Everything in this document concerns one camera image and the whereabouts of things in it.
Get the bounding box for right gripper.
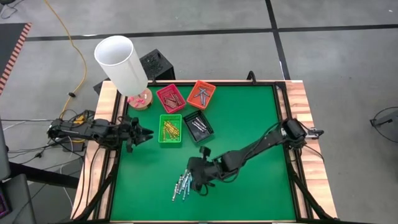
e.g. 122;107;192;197
186;157;218;192

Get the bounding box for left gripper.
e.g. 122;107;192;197
119;115;155;147

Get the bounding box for green plastic basket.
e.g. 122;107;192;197
157;113;183;144

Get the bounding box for red plastic basket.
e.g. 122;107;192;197
155;83;187;114

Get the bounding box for orange plastic basket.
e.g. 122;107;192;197
186;80;217;110

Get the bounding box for black plastic basket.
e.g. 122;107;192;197
182;110;215;144

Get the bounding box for green table mat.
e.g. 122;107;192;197
110;84;296;222

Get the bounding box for black perforated box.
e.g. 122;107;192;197
139;49;177;82

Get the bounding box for black power adapter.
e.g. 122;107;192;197
62;140;86;152

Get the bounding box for white shade table lamp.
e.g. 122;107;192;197
93;35;154;112

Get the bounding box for black floor beam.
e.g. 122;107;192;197
9;161;80;190

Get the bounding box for black mat orange striped edge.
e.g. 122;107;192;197
0;22;33;96

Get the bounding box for grey stand foot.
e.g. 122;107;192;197
369;110;398;128

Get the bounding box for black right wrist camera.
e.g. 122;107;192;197
198;146;213;160

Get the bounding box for yellow extension cable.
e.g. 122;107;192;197
43;0;88;118

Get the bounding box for black aluminium table frame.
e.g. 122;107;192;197
70;79;340;224

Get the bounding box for black cable arch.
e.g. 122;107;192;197
246;70;258;85

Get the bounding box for black floor cable loop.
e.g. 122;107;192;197
369;106;398;162

